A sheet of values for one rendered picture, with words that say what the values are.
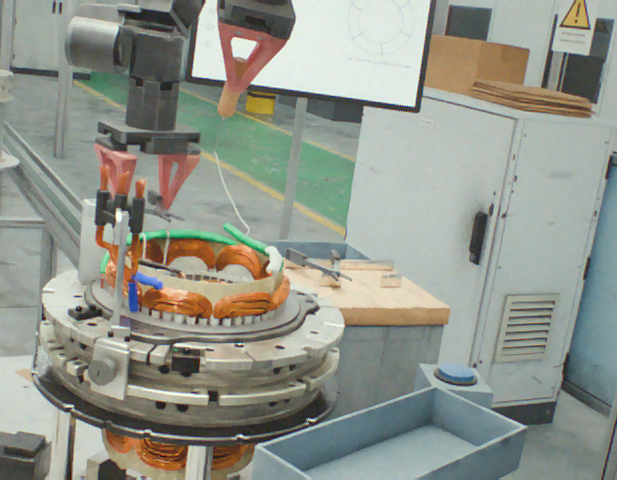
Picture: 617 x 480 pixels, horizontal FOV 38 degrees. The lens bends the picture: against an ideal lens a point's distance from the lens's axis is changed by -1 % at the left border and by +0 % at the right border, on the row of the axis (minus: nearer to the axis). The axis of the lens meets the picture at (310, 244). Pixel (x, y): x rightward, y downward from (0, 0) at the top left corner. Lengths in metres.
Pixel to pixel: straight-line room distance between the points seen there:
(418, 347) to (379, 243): 2.56
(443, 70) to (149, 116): 2.77
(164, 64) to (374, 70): 1.03
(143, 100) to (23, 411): 0.59
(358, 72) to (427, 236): 1.56
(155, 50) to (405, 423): 0.47
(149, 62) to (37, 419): 0.62
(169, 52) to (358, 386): 0.48
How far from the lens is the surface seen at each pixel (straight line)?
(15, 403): 1.44
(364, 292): 1.18
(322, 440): 0.80
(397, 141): 3.65
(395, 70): 1.98
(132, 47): 1.02
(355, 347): 1.14
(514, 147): 3.11
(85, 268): 0.98
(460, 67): 3.63
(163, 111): 1.01
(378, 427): 0.86
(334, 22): 1.98
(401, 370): 1.19
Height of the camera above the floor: 1.40
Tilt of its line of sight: 14 degrees down
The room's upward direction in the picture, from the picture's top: 8 degrees clockwise
